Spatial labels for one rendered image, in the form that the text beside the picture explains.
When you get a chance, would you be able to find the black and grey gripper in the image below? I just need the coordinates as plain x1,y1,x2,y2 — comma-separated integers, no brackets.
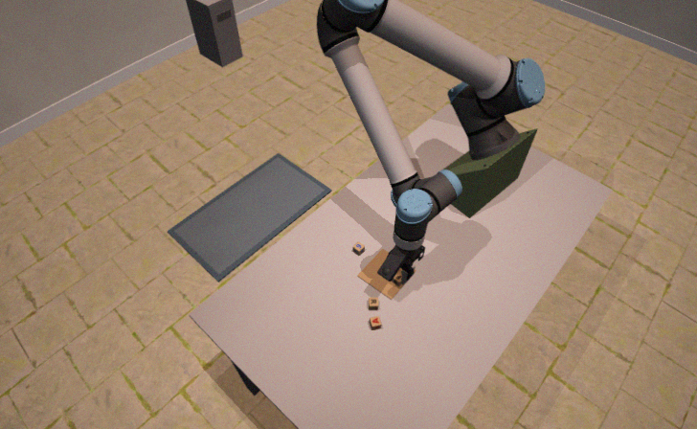
401,245,425,285

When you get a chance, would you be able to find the tan flat mat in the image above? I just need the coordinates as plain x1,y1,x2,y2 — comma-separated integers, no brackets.
357,249,403,299

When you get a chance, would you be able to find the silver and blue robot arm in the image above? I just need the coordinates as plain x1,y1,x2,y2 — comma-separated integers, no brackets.
317,0,545,282

